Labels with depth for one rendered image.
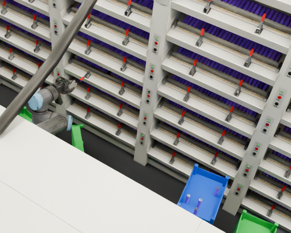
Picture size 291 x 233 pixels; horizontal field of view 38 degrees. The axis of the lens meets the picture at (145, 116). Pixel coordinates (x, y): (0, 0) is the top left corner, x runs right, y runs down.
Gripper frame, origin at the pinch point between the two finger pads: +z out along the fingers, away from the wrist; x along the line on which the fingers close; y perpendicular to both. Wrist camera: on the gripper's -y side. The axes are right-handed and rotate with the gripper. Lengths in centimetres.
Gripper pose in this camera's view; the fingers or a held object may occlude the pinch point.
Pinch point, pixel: (73, 83)
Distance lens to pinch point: 269.4
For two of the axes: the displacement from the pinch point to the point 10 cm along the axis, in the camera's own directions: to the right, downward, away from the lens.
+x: -8.5, -4.3, 3.0
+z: 4.8, -4.0, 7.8
